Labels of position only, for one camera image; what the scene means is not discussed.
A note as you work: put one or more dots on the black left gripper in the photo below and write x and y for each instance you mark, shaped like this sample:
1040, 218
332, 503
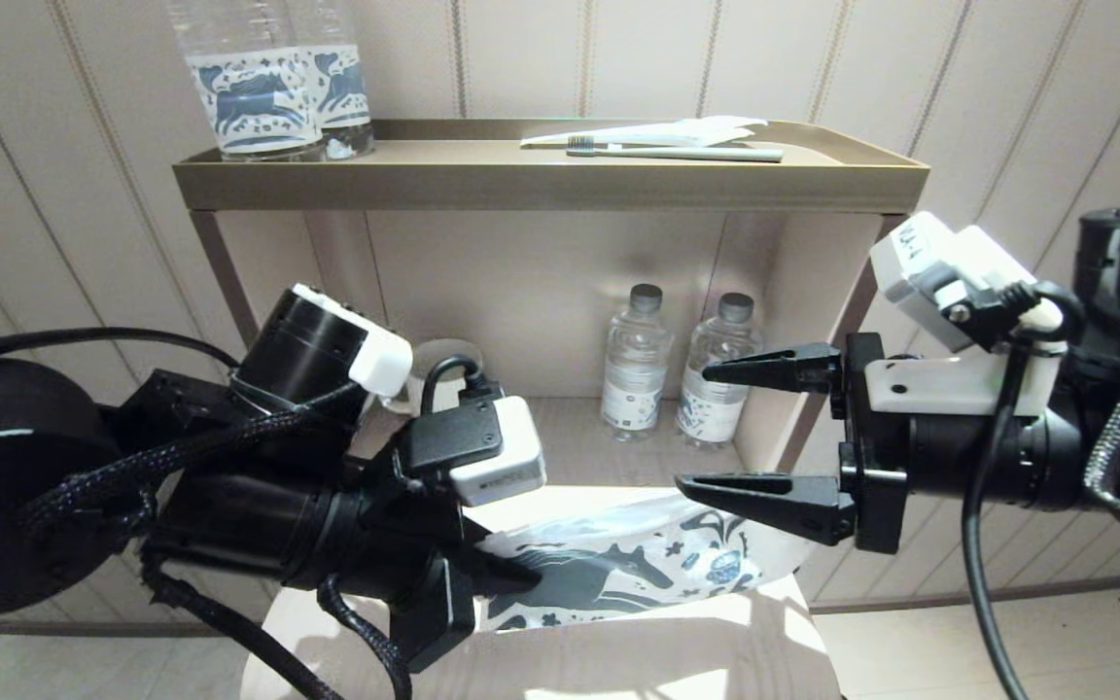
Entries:
443, 612

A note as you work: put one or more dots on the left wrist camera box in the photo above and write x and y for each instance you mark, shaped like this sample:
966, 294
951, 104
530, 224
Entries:
511, 457

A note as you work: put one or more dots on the small clear water bottle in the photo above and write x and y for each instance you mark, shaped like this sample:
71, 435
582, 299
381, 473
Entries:
718, 389
636, 374

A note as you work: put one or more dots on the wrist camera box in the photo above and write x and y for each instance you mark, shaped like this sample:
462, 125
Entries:
939, 272
511, 457

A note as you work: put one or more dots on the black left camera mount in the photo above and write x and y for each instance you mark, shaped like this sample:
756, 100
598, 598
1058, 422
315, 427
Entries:
434, 457

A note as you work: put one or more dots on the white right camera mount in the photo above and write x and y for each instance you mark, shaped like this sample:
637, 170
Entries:
949, 384

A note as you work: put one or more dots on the white paper wrapper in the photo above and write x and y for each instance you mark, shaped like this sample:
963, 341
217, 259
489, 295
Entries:
677, 133

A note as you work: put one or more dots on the grey toothbrush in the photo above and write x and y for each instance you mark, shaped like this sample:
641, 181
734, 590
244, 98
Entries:
706, 154

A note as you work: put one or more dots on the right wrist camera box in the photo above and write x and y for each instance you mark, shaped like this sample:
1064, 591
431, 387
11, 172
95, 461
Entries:
939, 272

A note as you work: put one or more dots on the white blue horse-print bag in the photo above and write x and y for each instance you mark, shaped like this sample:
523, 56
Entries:
638, 564

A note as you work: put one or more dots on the large blue-label water bottle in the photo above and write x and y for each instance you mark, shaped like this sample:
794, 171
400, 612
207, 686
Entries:
254, 102
346, 83

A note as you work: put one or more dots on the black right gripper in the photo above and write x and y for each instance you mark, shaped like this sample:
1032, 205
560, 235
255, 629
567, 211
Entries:
876, 506

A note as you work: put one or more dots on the beige open shelf cabinet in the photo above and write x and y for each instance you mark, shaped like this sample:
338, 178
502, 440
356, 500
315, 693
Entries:
541, 282

